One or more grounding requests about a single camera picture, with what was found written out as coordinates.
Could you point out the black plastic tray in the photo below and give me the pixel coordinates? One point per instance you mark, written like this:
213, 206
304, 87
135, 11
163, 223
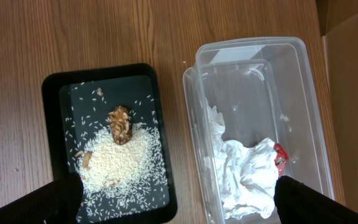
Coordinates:
53, 116

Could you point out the white napkin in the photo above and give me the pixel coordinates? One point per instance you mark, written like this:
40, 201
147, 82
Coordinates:
246, 175

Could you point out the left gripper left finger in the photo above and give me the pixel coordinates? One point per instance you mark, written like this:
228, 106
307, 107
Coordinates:
56, 202

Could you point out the rice leftovers pile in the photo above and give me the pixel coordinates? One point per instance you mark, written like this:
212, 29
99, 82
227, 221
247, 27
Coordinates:
118, 180

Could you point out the brown food scrap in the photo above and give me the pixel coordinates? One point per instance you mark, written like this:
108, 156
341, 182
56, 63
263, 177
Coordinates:
120, 125

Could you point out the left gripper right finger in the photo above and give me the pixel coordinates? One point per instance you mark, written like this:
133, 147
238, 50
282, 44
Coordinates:
298, 203

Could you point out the clear plastic storage bin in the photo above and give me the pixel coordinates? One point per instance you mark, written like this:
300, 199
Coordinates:
264, 89

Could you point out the red snack wrapper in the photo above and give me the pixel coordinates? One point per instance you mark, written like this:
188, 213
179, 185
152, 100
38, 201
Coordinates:
281, 159

